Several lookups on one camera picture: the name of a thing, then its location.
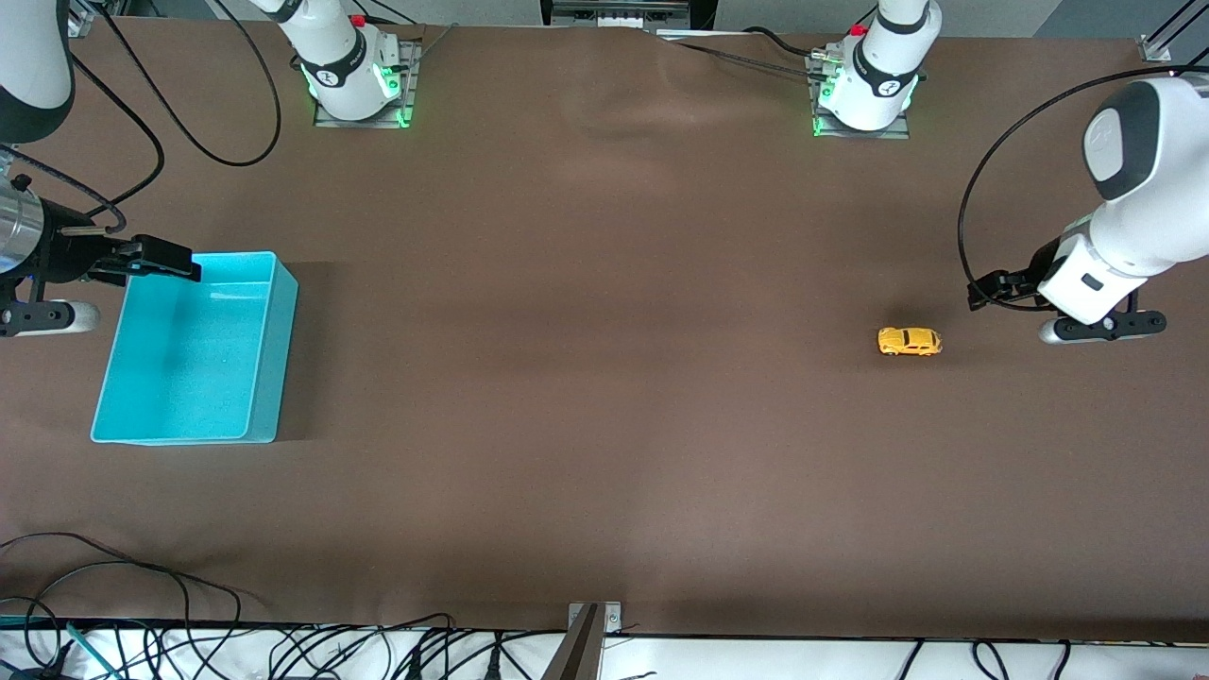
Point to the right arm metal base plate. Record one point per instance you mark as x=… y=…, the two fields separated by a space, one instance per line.
x=412 y=85

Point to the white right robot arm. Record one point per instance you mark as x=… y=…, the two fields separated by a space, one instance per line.
x=340 y=71

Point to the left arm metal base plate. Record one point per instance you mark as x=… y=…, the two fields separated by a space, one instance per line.
x=864 y=134

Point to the aluminium profile post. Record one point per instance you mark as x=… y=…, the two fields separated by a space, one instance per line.
x=1154 y=47
x=85 y=14

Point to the dark camera pole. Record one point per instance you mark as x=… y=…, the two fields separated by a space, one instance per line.
x=576 y=656

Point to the small metal bracket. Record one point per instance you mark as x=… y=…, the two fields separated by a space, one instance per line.
x=612 y=619

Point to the yellow beetle toy car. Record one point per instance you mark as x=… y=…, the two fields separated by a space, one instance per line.
x=909 y=341

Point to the black metal frame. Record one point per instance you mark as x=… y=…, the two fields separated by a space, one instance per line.
x=567 y=9

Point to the turquoise plastic bin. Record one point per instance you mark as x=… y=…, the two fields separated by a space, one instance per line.
x=189 y=368

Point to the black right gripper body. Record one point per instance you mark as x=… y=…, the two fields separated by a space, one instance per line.
x=68 y=253

